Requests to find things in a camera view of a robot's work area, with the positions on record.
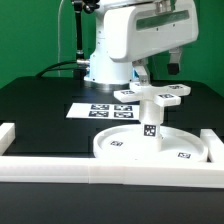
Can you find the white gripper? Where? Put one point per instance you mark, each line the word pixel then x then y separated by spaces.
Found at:
pixel 139 31

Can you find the white cross-shaped table base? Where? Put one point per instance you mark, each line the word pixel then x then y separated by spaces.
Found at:
pixel 163 96

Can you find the white round table top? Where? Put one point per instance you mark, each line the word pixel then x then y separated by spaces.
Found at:
pixel 126 142

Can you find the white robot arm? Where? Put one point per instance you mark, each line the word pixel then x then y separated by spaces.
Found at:
pixel 104 72

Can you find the white sheet with markers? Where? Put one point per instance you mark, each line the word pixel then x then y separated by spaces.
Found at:
pixel 103 111

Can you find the white U-shaped boundary frame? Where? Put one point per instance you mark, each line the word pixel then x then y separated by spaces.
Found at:
pixel 159 171

